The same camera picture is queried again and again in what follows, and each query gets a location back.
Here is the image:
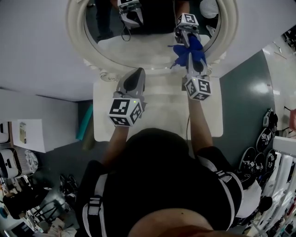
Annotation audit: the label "person's black t-shirt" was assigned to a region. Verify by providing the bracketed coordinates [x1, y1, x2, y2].
[76, 128, 244, 237]

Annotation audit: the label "white carved dressing table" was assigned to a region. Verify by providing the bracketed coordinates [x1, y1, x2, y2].
[92, 67, 224, 142]

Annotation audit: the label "white railing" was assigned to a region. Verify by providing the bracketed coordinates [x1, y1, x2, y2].
[252, 136, 296, 237]

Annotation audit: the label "teal rolled mat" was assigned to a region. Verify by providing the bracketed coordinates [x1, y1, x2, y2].
[75, 104, 93, 141]

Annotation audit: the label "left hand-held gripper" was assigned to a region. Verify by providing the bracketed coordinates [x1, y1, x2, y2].
[108, 67, 148, 127]

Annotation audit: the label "grey black harness straps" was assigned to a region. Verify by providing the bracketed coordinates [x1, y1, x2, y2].
[82, 156, 245, 237]

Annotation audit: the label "white cardboard box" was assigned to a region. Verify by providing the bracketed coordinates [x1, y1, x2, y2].
[11, 119, 47, 153]

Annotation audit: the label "person's right forearm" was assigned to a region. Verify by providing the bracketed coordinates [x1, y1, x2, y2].
[187, 98, 214, 153]

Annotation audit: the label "blue cloth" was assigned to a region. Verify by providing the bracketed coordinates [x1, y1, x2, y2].
[170, 52, 207, 70]

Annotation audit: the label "person's left forearm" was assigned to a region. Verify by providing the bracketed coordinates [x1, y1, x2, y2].
[101, 126, 129, 167]

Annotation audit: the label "white device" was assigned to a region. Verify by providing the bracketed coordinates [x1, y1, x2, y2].
[0, 122, 10, 144]
[0, 148, 23, 179]

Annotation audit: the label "white floor cable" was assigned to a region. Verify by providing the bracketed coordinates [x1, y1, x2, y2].
[271, 41, 287, 59]

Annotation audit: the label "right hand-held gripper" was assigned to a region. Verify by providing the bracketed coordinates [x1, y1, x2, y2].
[182, 53, 213, 101]

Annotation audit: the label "grey spare gripper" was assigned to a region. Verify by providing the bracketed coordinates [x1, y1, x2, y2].
[262, 107, 278, 128]

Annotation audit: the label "round patterned cushion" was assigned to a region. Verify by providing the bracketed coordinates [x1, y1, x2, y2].
[24, 149, 39, 174]

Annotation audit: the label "person's face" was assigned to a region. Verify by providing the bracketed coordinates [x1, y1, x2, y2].
[133, 208, 216, 237]

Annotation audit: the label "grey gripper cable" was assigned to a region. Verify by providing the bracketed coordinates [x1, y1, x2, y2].
[185, 114, 191, 141]

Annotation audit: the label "row of black office chairs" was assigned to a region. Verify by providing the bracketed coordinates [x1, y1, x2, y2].
[281, 29, 296, 51]

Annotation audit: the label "oval white-framed mirror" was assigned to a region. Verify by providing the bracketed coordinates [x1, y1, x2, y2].
[66, 0, 239, 83]

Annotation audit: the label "pink bag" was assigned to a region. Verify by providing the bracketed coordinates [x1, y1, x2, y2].
[289, 108, 296, 130]

